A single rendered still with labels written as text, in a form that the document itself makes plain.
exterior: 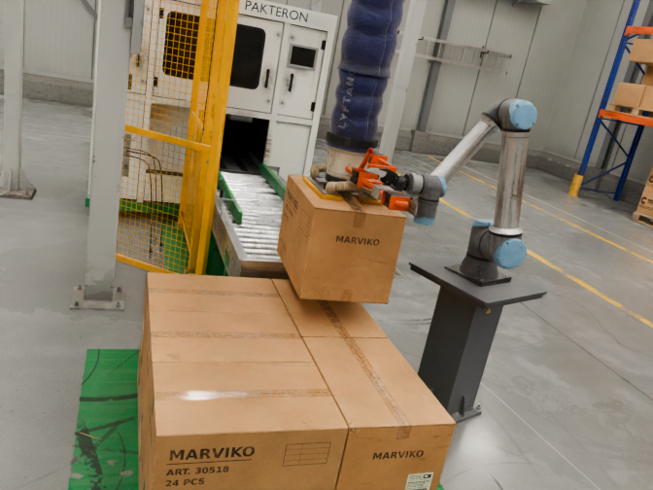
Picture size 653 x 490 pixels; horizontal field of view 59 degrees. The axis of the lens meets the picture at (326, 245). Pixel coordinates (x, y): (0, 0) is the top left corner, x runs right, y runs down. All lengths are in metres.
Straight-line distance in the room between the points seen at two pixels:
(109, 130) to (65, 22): 8.17
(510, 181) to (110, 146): 2.12
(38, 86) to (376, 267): 9.60
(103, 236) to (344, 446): 2.12
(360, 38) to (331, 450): 1.58
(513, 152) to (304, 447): 1.50
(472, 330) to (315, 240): 0.99
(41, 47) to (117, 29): 8.24
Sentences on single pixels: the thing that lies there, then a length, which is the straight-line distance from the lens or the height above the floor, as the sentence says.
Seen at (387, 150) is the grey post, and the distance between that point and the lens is 6.14.
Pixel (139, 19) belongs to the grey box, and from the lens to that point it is 3.35.
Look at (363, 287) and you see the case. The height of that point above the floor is 0.75.
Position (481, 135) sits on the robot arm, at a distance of 2.72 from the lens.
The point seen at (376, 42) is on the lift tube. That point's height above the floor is 1.73.
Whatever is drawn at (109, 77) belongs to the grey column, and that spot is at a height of 1.33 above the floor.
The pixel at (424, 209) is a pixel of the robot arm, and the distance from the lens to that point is 2.54.
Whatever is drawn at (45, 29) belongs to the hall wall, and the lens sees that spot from 11.60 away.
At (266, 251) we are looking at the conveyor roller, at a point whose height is 0.55.
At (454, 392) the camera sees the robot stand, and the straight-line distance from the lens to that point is 3.10.
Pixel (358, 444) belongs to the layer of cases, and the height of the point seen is 0.48.
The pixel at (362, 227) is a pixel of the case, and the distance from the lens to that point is 2.40.
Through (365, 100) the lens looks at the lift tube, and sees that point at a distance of 2.52.
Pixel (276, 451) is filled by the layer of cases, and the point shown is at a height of 0.47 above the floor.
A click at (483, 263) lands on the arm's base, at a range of 2.91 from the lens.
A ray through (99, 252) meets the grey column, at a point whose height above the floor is 0.33.
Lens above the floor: 1.65
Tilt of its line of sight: 18 degrees down
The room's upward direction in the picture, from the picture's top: 11 degrees clockwise
